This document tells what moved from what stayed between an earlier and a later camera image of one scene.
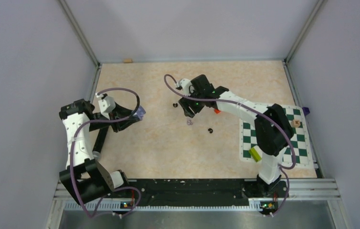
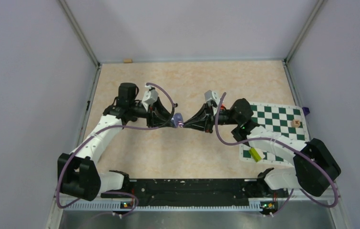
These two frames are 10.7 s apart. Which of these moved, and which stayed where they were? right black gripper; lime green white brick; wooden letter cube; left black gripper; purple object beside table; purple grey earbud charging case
Moved: purple grey earbud charging case; left black gripper; right black gripper
Stayed: wooden letter cube; purple object beside table; lime green white brick
